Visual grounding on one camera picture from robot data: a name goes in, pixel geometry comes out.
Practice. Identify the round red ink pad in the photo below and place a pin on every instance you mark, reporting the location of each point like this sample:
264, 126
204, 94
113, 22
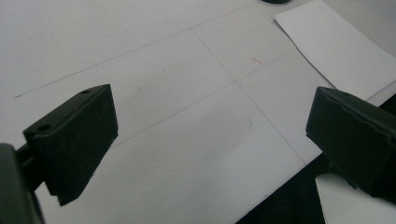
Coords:
275, 1

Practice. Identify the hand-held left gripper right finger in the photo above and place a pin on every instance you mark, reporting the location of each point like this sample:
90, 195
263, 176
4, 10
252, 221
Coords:
351, 137

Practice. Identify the white paper sheet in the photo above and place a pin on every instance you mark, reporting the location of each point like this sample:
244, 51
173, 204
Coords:
342, 46

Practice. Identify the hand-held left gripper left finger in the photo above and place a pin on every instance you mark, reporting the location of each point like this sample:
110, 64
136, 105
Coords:
71, 140

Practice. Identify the large white table cover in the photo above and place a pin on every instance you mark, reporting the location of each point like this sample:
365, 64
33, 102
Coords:
186, 140

